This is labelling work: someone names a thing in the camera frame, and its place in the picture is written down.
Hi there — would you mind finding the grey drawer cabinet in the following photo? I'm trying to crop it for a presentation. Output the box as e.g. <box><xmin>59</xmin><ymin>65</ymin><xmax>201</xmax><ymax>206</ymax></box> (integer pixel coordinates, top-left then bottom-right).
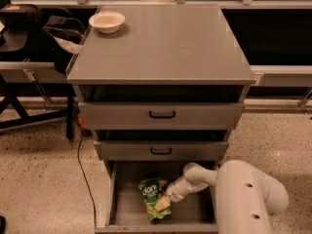
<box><xmin>65</xmin><ymin>4</ymin><xmax>257</xmax><ymax>168</ymax></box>

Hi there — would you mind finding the black folding table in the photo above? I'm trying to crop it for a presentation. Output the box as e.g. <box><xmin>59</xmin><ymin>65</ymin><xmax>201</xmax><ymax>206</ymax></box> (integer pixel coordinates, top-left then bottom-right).
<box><xmin>0</xmin><ymin>29</ymin><xmax>75</xmax><ymax>140</ymax></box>

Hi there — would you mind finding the dark bag with straps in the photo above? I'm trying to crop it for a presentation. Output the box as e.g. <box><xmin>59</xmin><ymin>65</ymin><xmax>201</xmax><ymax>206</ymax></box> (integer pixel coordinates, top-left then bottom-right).
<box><xmin>43</xmin><ymin>16</ymin><xmax>86</xmax><ymax>74</ymax></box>

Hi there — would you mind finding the grey open bottom drawer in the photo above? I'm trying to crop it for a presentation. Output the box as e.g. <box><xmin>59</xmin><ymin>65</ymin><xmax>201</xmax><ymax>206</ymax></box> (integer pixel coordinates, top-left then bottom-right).
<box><xmin>95</xmin><ymin>161</ymin><xmax>217</xmax><ymax>234</ymax></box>

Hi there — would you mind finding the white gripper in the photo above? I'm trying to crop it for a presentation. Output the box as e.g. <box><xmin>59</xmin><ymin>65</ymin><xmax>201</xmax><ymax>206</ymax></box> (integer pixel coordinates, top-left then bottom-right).
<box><xmin>154</xmin><ymin>175</ymin><xmax>208</xmax><ymax>212</ymax></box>

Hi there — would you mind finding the grey middle drawer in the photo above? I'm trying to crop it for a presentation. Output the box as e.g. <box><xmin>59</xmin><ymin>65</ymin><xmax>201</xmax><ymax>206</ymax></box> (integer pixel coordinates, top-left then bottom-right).
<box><xmin>94</xmin><ymin>141</ymin><xmax>229</xmax><ymax>161</ymax></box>

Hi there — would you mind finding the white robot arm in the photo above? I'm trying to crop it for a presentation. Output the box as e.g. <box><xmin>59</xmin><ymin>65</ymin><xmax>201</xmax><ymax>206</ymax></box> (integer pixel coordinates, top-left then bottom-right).
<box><xmin>155</xmin><ymin>160</ymin><xmax>290</xmax><ymax>234</ymax></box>

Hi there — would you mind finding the black floor cable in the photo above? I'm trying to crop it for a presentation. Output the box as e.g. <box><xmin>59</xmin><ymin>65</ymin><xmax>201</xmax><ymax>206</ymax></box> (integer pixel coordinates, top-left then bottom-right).
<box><xmin>76</xmin><ymin>130</ymin><xmax>98</xmax><ymax>228</ymax></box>

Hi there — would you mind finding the white bowl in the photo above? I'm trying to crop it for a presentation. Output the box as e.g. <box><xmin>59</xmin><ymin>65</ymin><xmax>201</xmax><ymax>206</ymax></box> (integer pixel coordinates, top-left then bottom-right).
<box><xmin>89</xmin><ymin>12</ymin><xmax>126</xmax><ymax>34</ymax></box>

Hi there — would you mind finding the grey top drawer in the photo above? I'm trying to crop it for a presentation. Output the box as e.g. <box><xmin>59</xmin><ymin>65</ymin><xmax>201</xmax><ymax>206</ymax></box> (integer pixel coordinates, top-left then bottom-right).
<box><xmin>79</xmin><ymin>102</ymin><xmax>245</xmax><ymax>131</ymax></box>

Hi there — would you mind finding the green rice chip bag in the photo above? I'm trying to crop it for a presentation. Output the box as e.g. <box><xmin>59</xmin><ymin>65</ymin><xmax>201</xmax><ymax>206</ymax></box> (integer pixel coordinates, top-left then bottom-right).
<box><xmin>137</xmin><ymin>177</ymin><xmax>172</xmax><ymax>221</ymax></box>

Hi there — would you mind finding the black case on table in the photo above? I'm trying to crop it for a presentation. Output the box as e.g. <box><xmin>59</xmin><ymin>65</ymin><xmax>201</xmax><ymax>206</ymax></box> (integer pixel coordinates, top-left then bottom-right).
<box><xmin>0</xmin><ymin>4</ymin><xmax>42</xmax><ymax>30</ymax></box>

